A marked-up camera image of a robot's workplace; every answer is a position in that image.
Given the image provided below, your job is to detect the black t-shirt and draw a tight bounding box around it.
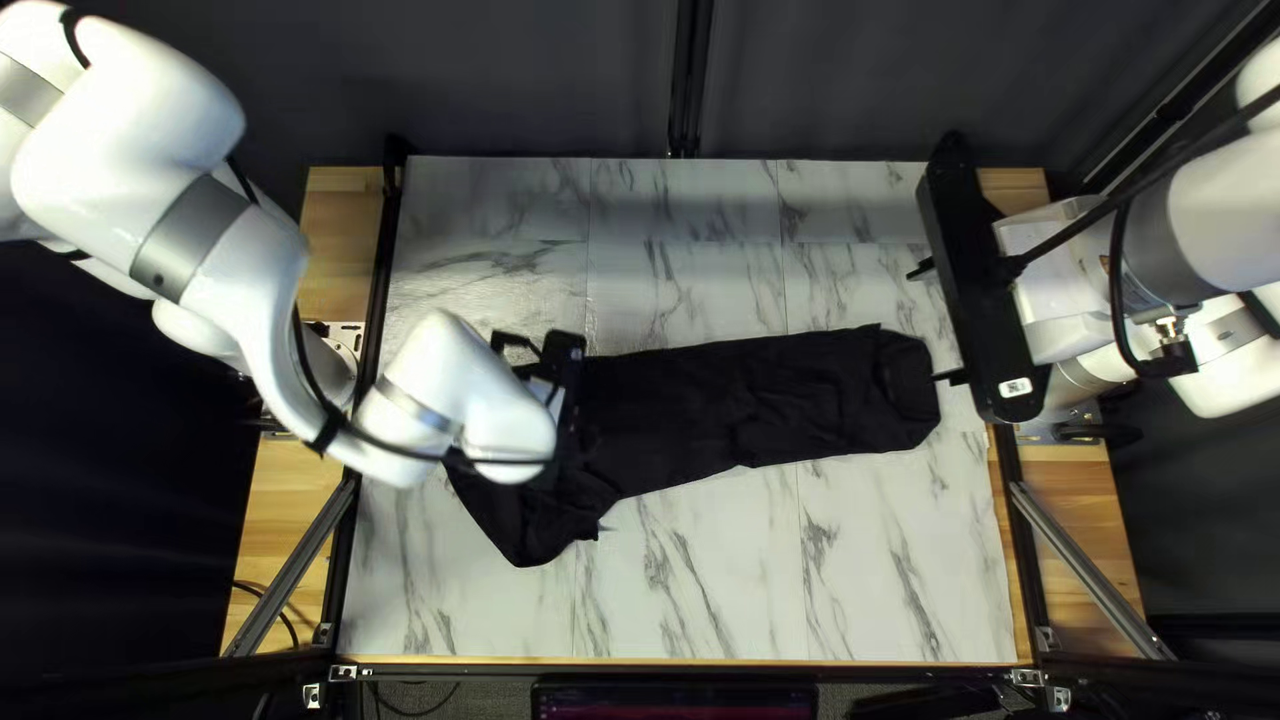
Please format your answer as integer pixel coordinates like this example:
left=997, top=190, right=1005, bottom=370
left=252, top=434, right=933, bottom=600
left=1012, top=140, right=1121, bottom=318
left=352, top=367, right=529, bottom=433
left=443, top=322, right=942, bottom=569

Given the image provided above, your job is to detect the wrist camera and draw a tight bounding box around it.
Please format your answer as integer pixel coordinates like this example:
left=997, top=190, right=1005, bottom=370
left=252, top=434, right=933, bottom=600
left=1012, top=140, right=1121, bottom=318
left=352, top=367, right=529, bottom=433
left=538, top=330, right=593, bottom=471
left=915, top=133, right=1053, bottom=424

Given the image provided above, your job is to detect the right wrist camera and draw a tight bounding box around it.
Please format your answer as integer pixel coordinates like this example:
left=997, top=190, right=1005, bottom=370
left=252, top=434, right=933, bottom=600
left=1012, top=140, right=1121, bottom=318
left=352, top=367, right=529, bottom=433
left=915, top=133, right=1053, bottom=424

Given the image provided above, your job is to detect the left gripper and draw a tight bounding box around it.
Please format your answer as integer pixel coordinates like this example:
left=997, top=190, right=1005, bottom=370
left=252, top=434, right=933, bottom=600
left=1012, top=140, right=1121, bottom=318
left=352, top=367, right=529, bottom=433
left=514, top=376, right=569, bottom=429

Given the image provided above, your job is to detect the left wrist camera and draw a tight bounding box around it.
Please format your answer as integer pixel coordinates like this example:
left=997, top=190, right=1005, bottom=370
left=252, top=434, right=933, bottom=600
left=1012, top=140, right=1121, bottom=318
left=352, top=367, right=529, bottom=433
left=538, top=330, right=593, bottom=471

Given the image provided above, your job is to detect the laptop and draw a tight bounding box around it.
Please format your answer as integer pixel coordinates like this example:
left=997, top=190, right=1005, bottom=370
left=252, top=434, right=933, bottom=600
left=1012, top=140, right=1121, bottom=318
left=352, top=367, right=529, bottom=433
left=530, top=683, right=819, bottom=720

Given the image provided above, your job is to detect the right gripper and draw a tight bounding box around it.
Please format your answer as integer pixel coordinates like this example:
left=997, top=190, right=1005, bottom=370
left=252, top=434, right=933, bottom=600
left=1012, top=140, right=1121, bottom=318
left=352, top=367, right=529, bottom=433
left=905, top=193, right=1133, bottom=389

